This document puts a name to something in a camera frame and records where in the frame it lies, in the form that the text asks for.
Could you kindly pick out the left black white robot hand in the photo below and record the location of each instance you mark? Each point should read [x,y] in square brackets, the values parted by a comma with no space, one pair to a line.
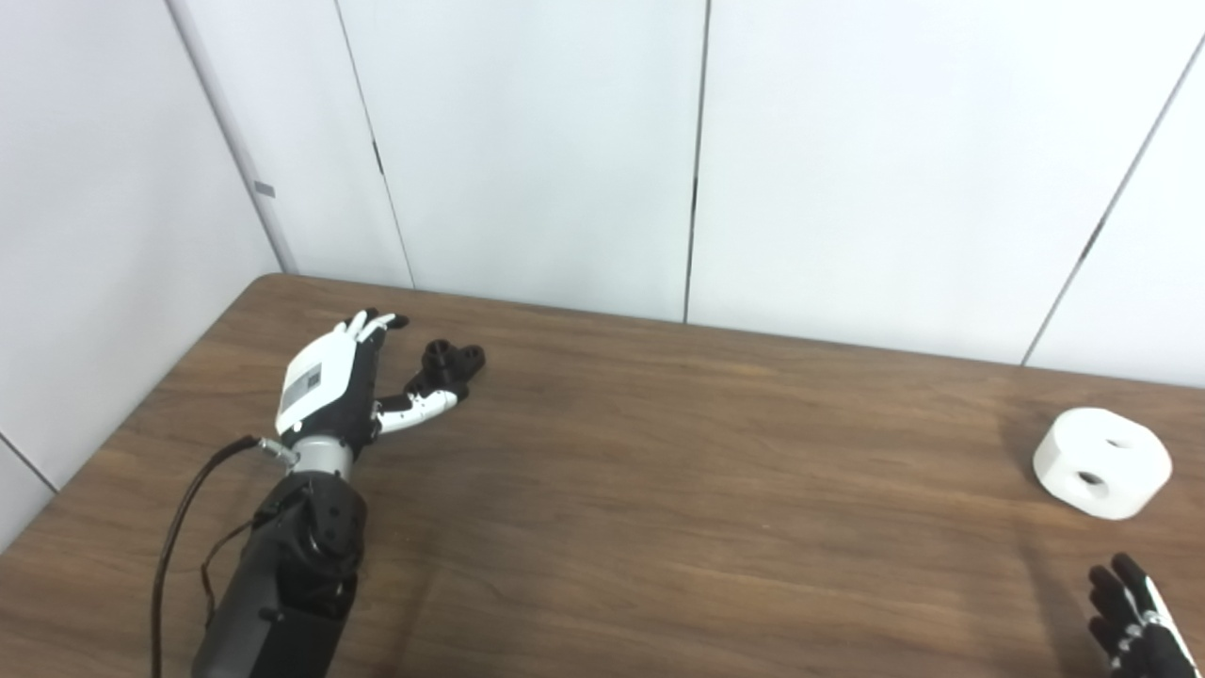
[315,386]

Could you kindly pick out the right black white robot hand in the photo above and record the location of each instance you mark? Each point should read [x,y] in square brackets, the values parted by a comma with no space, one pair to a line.
[1139,636]

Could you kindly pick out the black flanged holder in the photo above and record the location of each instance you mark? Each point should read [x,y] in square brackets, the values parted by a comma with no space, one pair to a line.
[447,367]

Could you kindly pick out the round white piece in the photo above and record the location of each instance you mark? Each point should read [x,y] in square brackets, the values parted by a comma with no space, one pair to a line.
[1101,461]

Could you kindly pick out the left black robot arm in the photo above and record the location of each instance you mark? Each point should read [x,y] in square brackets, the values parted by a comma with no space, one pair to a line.
[292,565]

